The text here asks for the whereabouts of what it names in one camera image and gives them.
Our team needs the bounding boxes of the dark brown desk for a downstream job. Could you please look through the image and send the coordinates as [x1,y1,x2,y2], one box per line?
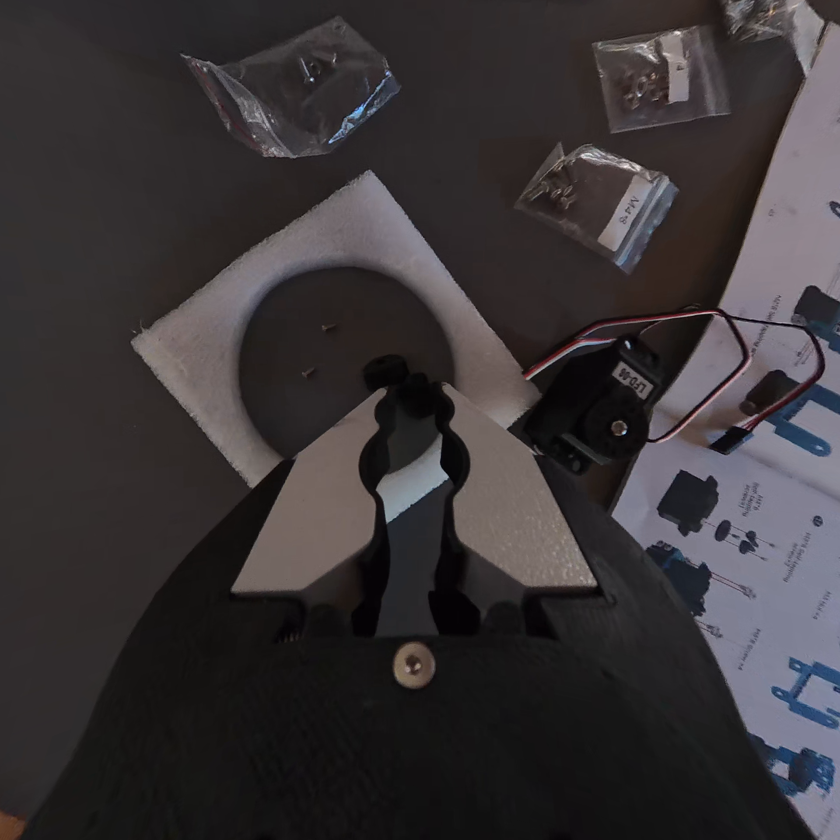
[0,0,815,840]

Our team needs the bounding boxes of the small black plastic part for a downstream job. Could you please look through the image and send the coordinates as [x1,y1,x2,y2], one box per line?
[399,373,442,421]
[363,354,406,389]

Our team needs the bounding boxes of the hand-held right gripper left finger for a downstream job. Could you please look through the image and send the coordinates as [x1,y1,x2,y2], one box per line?
[230,386,395,636]

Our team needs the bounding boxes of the printed instruction sheet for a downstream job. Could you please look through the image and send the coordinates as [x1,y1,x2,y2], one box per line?
[607,23,840,840]

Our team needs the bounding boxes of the black servo motor with wires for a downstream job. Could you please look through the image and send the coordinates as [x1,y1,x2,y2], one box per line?
[523,303,826,458]

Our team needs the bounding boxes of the white foam square with hole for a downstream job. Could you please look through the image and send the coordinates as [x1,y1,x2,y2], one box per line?
[131,169,543,519]

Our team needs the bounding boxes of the small clear zip bag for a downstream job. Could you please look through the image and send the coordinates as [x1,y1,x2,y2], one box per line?
[180,16,401,160]

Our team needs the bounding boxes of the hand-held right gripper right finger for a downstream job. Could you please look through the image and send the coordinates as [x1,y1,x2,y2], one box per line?
[430,382,601,634]

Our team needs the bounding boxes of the scattered clear screw bags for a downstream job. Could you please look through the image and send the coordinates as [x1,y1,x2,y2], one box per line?
[515,0,826,274]

